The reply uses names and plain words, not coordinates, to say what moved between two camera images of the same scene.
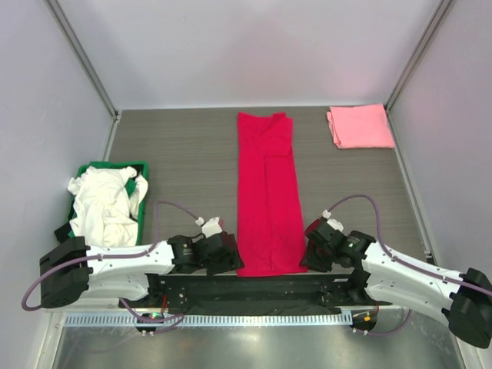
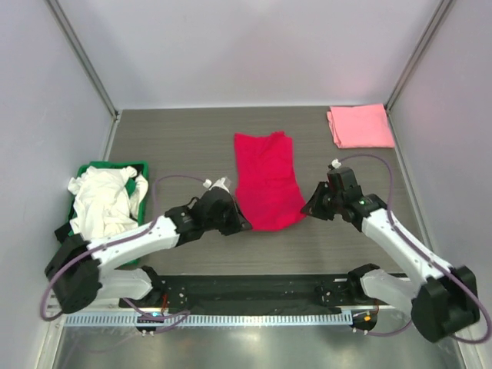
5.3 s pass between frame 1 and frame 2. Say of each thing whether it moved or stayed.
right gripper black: moved
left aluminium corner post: stayed
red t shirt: moved
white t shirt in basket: stayed
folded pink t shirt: stayed
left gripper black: moved
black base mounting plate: stayed
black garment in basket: stayed
